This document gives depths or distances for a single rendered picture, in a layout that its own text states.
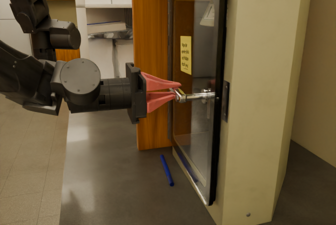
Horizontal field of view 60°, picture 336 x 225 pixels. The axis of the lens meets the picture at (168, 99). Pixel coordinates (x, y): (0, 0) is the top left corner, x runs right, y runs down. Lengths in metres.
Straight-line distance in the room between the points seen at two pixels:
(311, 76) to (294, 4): 0.49
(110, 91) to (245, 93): 0.23
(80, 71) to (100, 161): 0.44
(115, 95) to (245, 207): 0.32
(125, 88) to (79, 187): 0.33
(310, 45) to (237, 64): 0.53
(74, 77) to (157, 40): 0.40
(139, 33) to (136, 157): 0.35
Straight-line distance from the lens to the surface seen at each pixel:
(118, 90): 0.51
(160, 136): 0.88
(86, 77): 0.44
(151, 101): 0.52
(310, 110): 1.00
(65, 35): 0.80
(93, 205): 0.69
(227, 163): 0.53
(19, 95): 0.50
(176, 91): 0.52
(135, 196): 0.70
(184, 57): 0.63
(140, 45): 0.79
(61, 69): 0.45
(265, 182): 0.60
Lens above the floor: 1.35
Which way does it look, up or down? 18 degrees down
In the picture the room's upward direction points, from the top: straight up
